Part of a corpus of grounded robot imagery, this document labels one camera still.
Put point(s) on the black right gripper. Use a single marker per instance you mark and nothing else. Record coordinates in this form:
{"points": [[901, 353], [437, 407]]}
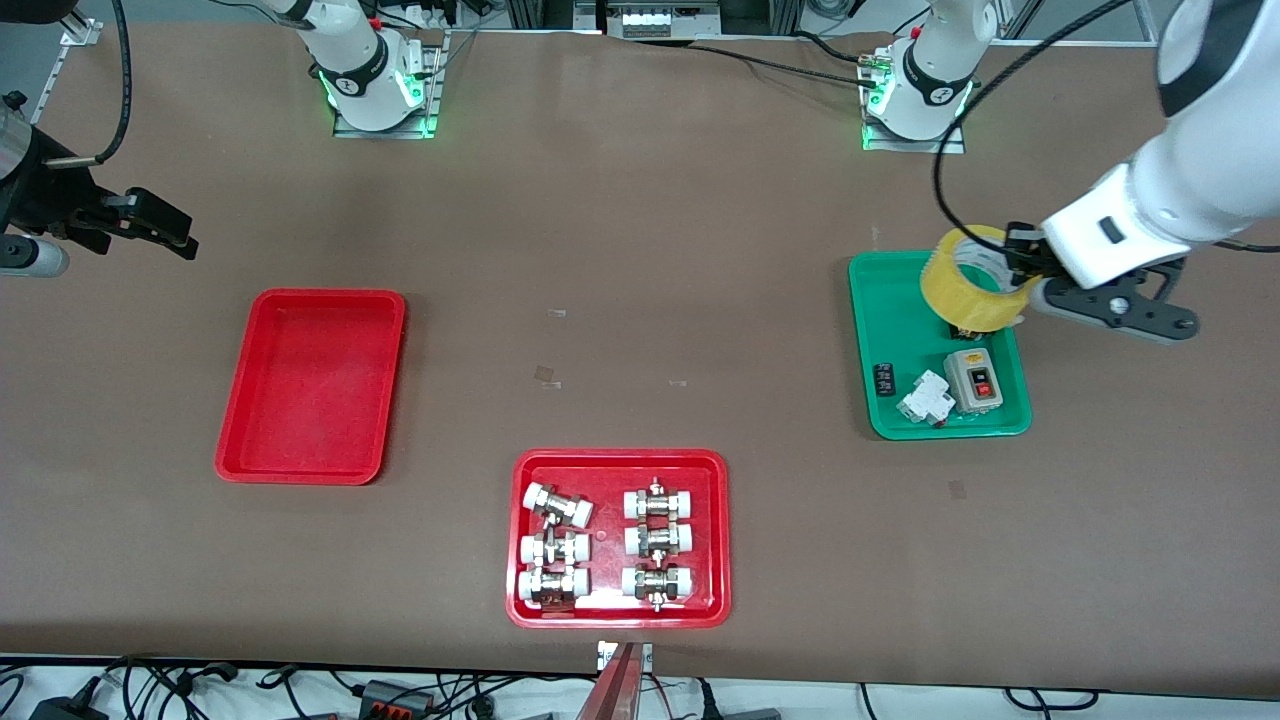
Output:
{"points": [[42, 197]]}

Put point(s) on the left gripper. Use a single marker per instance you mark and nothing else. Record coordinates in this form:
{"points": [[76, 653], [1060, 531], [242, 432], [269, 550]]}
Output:
{"points": [[1027, 256]]}

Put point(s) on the yellowish clear tape roll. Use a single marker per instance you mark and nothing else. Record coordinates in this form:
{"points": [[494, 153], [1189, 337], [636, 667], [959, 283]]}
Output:
{"points": [[960, 300]]}

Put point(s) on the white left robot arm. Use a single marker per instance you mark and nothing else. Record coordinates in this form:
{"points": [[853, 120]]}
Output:
{"points": [[1210, 170]]}

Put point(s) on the green plastic tray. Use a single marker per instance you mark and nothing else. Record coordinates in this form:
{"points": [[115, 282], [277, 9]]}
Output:
{"points": [[900, 330]]}

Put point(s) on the red plastic tray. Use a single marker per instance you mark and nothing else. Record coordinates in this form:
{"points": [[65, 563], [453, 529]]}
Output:
{"points": [[612, 610], [310, 390]]}

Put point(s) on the brown tape scrap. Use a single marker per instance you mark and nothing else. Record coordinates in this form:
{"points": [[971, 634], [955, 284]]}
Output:
{"points": [[547, 376]]}

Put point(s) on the white circuit breaker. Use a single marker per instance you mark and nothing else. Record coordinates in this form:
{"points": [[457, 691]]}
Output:
{"points": [[925, 400]]}

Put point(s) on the white power strip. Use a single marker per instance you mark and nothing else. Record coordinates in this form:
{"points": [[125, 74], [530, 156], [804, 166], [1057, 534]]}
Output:
{"points": [[660, 18]]}

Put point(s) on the white-capped metal pipe fitting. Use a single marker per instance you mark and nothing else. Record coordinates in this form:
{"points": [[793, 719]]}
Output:
{"points": [[558, 506], [660, 503], [658, 583], [555, 548], [659, 540], [553, 585]]}

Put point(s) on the black power adapter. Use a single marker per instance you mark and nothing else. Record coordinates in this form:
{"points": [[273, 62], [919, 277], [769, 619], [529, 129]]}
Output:
{"points": [[70, 708]]}

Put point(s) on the black box with orange connectors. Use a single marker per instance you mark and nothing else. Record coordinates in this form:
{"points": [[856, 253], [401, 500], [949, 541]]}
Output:
{"points": [[395, 698]]}

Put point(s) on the red metal beam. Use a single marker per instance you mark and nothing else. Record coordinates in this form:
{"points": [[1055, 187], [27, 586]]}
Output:
{"points": [[612, 690]]}

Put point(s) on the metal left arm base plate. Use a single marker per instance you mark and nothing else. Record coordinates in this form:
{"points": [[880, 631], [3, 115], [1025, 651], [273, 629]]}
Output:
{"points": [[950, 143]]}

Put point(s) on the grey on-off switch box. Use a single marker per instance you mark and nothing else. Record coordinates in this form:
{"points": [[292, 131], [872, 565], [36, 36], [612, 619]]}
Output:
{"points": [[975, 385]]}

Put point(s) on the aluminium frame rail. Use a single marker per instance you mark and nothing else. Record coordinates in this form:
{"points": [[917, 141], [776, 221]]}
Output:
{"points": [[68, 65]]}

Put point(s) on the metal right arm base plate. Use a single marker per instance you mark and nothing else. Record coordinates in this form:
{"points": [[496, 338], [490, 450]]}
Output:
{"points": [[432, 90]]}

